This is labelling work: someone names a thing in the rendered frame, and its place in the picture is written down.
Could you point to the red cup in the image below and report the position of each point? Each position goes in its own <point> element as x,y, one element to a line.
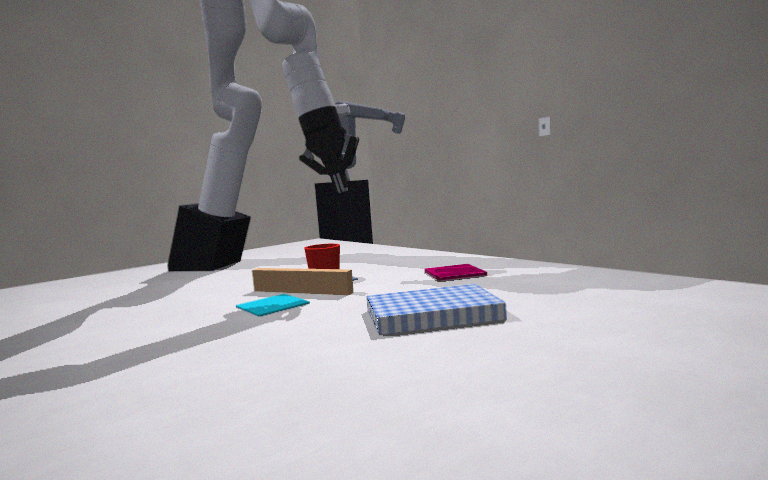
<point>323,256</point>

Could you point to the maroon square pad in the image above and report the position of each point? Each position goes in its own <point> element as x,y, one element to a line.
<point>455,272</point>

